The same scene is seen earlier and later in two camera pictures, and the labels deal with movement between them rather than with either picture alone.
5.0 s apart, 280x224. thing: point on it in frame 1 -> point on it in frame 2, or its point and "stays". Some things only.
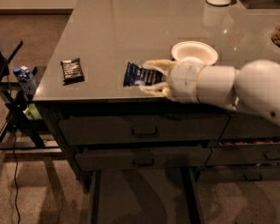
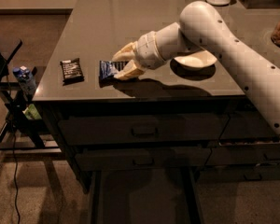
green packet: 32,112 stays
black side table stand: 21,133 stays
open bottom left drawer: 144,196 stays
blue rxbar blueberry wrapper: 135,75 -> 107,69
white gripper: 184,81 -> 147,50
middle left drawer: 141,159 stays
